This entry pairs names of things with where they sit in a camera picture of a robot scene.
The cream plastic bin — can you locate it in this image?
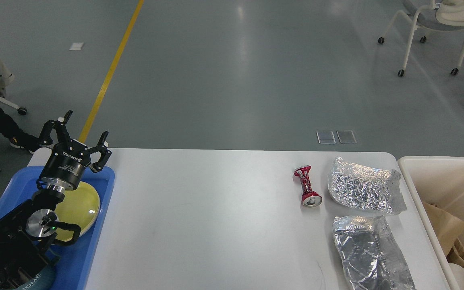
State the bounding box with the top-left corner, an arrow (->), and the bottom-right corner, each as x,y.
398,156 -> 464,290

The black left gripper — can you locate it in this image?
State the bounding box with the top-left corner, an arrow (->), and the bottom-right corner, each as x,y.
37,110 -> 112,191

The white chair leg with caster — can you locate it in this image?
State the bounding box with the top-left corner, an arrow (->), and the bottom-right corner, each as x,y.
0,97 -> 28,116

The crushed red can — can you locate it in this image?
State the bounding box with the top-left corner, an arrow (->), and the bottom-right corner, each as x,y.
293,165 -> 323,208

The aluminium foil sheet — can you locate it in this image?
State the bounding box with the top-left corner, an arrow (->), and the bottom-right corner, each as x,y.
333,216 -> 416,290

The left floor socket plate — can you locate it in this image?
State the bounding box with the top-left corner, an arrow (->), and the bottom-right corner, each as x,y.
316,130 -> 336,145

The teal mug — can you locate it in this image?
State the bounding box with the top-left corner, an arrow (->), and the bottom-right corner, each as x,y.
15,265 -> 57,290

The white office chair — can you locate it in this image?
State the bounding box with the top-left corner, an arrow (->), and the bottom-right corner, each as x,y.
378,0 -> 464,77

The blue plastic tray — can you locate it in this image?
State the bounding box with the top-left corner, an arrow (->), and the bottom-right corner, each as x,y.
0,165 -> 116,290

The yellow plate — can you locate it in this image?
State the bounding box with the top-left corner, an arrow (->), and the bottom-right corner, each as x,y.
31,181 -> 98,242

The floor socket plate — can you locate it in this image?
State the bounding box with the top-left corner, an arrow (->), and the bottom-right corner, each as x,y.
316,130 -> 336,145
336,130 -> 358,144

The brown paper bag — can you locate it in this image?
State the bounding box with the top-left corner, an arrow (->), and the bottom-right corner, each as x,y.
422,202 -> 464,256

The brown paper in bin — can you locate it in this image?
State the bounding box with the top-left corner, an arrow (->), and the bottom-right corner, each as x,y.
446,238 -> 464,268

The right floor socket plate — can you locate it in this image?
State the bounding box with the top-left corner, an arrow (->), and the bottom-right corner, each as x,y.
336,130 -> 358,144

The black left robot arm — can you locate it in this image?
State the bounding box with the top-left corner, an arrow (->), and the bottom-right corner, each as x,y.
0,110 -> 111,289

